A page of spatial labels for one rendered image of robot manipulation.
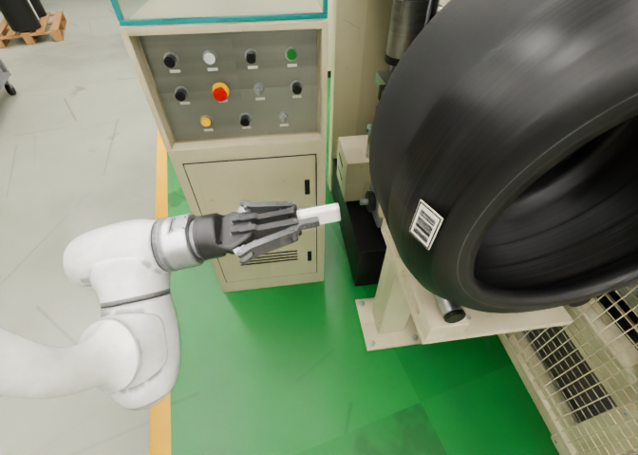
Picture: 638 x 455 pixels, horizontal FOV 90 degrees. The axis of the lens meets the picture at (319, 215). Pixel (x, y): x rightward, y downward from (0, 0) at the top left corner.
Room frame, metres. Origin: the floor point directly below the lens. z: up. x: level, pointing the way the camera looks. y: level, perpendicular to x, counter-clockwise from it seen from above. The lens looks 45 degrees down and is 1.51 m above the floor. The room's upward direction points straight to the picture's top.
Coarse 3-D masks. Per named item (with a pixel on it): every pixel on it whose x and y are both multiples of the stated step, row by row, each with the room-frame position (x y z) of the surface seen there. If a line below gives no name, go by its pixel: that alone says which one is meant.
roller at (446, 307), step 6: (438, 300) 0.35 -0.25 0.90; (444, 300) 0.34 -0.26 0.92; (438, 306) 0.34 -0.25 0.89; (444, 306) 0.33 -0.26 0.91; (450, 306) 0.33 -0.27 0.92; (456, 306) 0.33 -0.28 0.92; (444, 312) 0.32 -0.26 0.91; (450, 312) 0.32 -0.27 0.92; (456, 312) 0.32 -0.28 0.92; (462, 312) 0.32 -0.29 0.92; (444, 318) 0.31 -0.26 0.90; (450, 318) 0.31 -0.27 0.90; (456, 318) 0.31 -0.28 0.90; (462, 318) 0.31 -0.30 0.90
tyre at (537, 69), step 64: (512, 0) 0.43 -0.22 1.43; (576, 0) 0.36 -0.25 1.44; (448, 64) 0.41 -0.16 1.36; (512, 64) 0.34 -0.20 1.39; (576, 64) 0.31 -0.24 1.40; (384, 128) 0.46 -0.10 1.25; (448, 128) 0.33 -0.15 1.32; (512, 128) 0.30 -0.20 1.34; (576, 128) 0.28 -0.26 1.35; (384, 192) 0.40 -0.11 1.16; (448, 192) 0.29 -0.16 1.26; (512, 192) 0.28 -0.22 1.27; (576, 192) 0.57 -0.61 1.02; (448, 256) 0.28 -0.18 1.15; (512, 256) 0.46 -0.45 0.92; (576, 256) 0.43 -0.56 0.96
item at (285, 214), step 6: (294, 204) 0.39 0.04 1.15; (282, 210) 0.39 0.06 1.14; (288, 210) 0.38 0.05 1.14; (294, 210) 0.38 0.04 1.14; (234, 216) 0.38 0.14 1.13; (240, 216) 0.38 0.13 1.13; (246, 216) 0.38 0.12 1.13; (252, 216) 0.37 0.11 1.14; (258, 216) 0.38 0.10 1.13; (264, 216) 0.38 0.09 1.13; (270, 216) 0.38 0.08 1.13; (276, 216) 0.38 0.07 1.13; (282, 216) 0.38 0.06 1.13; (288, 216) 0.39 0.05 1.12; (234, 222) 0.37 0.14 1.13; (258, 222) 0.37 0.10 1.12; (264, 222) 0.37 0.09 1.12; (270, 222) 0.37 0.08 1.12
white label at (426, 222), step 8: (424, 208) 0.30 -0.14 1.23; (416, 216) 0.30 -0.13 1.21; (424, 216) 0.29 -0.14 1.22; (432, 216) 0.28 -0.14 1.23; (440, 216) 0.28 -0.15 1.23; (416, 224) 0.30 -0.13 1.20; (424, 224) 0.29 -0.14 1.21; (432, 224) 0.28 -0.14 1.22; (440, 224) 0.27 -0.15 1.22; (416, 232) 0.29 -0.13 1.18; (424, 232) 0.28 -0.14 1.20; (432, 232) 0.28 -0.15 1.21; (424, 240) 0.28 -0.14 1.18; (432, 240) 0.27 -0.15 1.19
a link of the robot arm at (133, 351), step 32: (128, 320) 0.22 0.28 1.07; (160, 320) 0.23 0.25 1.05; (0, 352) 0.13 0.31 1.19; (32, 352) 0.14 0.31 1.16; (64, 352) 0.15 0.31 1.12; (96, 352) 0.17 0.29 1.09; (128, 352) 0.18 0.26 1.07; (160, 352) 0.19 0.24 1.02; (0, 384) 0.11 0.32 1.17; (32, 384) 0.11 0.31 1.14; (64, 384) 0.12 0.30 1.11; (96, 384) 0.14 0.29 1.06; (128, 384) 0.15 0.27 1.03; (160, 384) 0.16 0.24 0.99
